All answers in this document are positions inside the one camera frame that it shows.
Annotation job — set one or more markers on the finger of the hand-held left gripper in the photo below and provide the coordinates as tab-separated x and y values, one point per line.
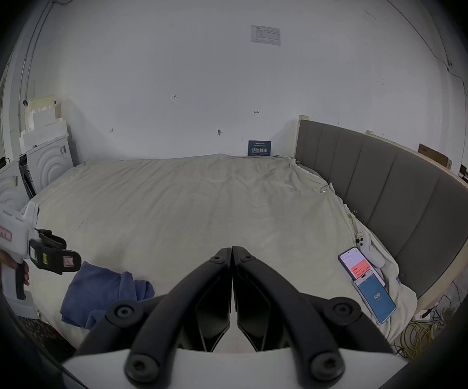
58	259
52	237

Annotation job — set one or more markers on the bed with beige sheet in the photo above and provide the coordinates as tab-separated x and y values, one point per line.
185	205

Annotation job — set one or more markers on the phone with blue screen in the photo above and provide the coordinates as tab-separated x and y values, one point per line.
377	298

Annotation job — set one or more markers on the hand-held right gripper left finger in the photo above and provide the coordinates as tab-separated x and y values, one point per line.
165	318

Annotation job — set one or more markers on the white paper notice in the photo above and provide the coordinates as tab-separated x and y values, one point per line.
265	35

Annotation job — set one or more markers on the small blue sign card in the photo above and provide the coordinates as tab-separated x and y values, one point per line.
259	148

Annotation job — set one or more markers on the phone with red screen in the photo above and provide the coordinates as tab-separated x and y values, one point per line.
357	264

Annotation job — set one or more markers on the grey padded headboard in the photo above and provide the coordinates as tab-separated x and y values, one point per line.
388	193

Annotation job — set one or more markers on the dark blue garment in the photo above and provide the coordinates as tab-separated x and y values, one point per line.
100	294

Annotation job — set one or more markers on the brown carton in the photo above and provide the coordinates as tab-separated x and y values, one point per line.
434	157

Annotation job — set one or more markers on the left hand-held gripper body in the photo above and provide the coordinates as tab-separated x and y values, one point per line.
3	227

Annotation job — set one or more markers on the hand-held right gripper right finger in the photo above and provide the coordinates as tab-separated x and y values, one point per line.
298	318

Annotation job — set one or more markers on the white washing machine with foam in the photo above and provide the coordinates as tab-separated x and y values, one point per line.
47	160

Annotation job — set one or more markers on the white phone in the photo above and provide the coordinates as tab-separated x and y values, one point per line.
371	251

